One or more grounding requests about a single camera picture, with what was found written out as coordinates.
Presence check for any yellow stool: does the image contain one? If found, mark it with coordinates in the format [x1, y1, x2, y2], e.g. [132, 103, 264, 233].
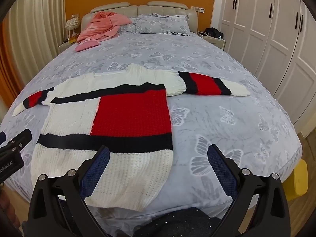
[282, 159, 308, 201]

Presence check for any left bedside table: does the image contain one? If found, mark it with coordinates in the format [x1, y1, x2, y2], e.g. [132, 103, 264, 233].
[58, 40, 76, 54]

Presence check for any grey butterfly print bed cover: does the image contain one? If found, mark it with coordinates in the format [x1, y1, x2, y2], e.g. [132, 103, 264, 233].
[0, 14, 303, 235]

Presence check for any small pink folded cloth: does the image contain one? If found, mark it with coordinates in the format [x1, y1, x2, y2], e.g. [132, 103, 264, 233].
[75, 40, 100, 53]

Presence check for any pink crumpled garment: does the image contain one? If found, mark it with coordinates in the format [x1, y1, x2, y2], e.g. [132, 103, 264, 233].
[77, 11, 132, 44]

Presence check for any cream pleated curtain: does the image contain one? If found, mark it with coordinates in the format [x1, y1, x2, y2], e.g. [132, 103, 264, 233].
[7, 0, 68, 84]

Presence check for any right bedside table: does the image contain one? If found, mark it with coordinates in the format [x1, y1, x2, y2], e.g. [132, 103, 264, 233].
[198, 32, 226, 50]

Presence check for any white wall switch panel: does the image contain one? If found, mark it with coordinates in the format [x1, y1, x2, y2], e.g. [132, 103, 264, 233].
[191, 6, 205, 13]

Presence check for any orange curtain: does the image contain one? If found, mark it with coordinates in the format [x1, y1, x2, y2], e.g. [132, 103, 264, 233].
[1, 22, 23, 108]

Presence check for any beige padded headboard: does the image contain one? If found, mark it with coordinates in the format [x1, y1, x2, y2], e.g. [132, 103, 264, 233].
[81, 1, 198, 33]

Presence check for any black bag on nightstand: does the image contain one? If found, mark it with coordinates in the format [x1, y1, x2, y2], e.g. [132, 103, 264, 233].
[204, 27, 224, 39]

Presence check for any white red black knit sweater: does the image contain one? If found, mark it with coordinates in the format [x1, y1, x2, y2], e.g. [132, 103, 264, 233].
[13, 64, 249, 211]

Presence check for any bedside table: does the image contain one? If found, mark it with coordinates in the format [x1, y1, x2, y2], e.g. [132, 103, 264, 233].
[58, 40, 76, 54]
[198, 32, 226, 50]

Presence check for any grey floral pillow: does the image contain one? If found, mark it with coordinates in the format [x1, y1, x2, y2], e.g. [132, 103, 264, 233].
[118, 13, 191, 36]

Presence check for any white flower table lamp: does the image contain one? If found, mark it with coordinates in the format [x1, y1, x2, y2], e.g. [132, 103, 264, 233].
[65, 14, 80, 37]

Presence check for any white panelled wardrobe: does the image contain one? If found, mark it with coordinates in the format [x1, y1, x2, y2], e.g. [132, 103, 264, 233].
[219, 0, 315, 136]

